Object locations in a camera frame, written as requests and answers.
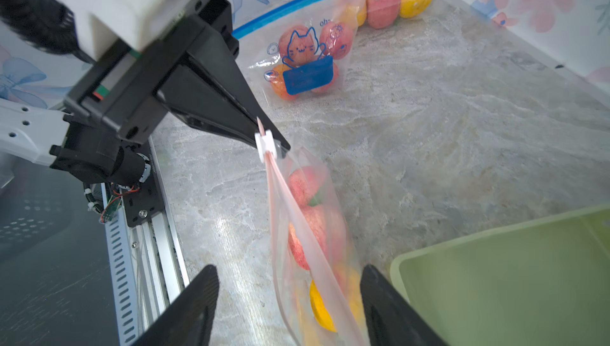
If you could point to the blue zipper clear bag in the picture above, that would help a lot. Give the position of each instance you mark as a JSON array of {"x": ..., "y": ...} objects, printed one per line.
[{"x": 259, "y": 54}]

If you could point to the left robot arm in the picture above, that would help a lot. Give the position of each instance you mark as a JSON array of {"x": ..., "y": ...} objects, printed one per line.
[{"x": 58, "y": 138}]

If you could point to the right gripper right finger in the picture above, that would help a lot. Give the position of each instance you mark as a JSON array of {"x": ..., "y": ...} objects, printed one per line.
[{"x": 389, "y": 318}]

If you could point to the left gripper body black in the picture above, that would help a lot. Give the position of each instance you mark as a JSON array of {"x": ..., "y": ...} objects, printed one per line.
[{"x": 119, "y": 92}]

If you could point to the pink peach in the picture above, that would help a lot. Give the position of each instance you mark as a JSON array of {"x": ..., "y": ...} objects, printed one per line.
[
  {"x": 336, "y": 40},
  {"x": 328, "y": 227},
  {"x": 382, "y": 13},
  {"x": 306, "y": 185}
]

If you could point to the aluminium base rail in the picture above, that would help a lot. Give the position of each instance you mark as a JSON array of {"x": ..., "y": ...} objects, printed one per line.
[{"x": 147, "y": 265}]

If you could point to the orange peach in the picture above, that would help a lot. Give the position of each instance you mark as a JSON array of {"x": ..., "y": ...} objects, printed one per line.
[{"x": 276, "y": 79}]

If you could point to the green plastic basket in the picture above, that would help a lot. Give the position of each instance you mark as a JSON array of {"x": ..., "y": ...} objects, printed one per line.
[{"x": 540, "y": 282}]

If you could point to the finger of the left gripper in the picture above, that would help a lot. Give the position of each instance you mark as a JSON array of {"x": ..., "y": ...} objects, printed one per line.
[{"x": 207, "y": 91}]

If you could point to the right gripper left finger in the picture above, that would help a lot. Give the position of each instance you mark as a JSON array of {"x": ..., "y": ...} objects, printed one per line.
[{"x": 189, "y": 319}]

